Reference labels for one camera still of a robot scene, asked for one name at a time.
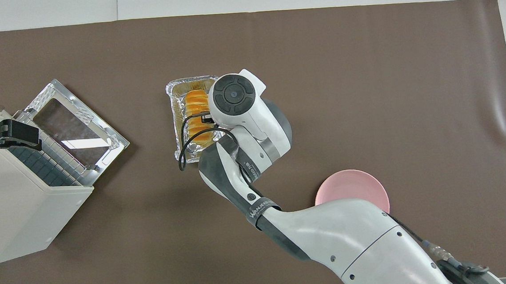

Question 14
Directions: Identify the glazed bread loaf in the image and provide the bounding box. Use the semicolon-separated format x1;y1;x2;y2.
183;88;216;149

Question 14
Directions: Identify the aluminium foil tray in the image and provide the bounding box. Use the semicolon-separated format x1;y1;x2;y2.
165;74;227;165

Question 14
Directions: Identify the white toaster oven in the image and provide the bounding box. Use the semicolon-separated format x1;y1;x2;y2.
0;89;100;265

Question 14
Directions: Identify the pink round plate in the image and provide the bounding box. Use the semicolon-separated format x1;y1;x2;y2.
313;167;391;220

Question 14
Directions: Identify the brown paper table mat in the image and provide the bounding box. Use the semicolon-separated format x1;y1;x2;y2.
0;0;506;284

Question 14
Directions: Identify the wire oven rack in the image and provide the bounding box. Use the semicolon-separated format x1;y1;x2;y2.
5;127;94;192

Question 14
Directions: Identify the glass oven door, metal frame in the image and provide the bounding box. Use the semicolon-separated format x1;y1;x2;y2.
21;74;132;178

